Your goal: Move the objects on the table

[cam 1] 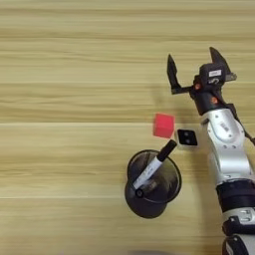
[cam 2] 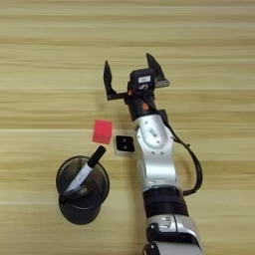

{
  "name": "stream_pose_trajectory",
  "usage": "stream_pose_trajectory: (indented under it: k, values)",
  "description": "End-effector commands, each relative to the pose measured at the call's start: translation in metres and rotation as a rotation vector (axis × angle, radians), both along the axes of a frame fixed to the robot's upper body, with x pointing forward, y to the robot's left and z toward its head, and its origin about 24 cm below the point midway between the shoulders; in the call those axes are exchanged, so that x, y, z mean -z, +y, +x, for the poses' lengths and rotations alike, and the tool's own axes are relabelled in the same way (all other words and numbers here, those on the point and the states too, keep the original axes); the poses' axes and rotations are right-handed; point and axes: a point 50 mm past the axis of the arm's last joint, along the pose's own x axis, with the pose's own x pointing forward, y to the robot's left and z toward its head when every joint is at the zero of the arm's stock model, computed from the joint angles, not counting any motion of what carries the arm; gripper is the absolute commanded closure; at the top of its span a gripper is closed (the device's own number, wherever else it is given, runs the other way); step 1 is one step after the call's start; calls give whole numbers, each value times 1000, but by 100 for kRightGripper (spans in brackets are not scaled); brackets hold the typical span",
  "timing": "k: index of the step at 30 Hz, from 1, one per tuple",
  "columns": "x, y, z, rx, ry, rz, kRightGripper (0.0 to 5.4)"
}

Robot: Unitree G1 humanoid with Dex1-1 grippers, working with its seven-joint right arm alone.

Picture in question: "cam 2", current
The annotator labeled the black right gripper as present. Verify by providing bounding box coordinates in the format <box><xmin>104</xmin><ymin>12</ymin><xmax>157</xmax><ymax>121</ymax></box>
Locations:
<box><xmin>103</xmin><ymin>52</ymin><xmax>171</xmax><ymax>122</ymax></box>

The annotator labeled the red cube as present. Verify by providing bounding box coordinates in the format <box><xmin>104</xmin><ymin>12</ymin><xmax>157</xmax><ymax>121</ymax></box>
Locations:
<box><xmin>92</xmin><ymin>119</ymin><xmax>114</xmax><ymax>145</ymax></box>

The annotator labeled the white block with black face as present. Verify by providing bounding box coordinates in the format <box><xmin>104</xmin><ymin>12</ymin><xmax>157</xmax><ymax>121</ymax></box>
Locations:
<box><xmin>113</xmin><ymin>133</ymin><xmax>137</xmax><ymax>157</ymax></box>

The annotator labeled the black mesh pen cup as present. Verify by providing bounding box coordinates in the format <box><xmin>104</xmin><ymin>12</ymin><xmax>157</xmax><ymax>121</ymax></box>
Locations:
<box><xmin>55</xmin><ymin>154</ymin><xmax>111</xmax><ymax>226</ymax></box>

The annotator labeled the white marker with black cap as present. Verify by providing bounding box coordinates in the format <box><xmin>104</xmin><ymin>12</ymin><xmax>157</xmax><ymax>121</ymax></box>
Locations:
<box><xmin>64</xmin><ymin>144</ymin><xmax>108</xmax><ymax>193</ymax></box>

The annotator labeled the black pen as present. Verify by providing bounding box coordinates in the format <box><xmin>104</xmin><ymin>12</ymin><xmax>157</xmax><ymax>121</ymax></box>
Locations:
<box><xmin>59</xmin><ymin>187</ymin><xmax>89</xmax><ymax>204</ymax></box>

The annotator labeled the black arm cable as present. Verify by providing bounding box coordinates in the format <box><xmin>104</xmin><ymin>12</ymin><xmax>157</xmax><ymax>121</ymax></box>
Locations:
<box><xmin>142</xmin><ymin>94</ymin><xmax>204</xmax><ymax>197</ymax></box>

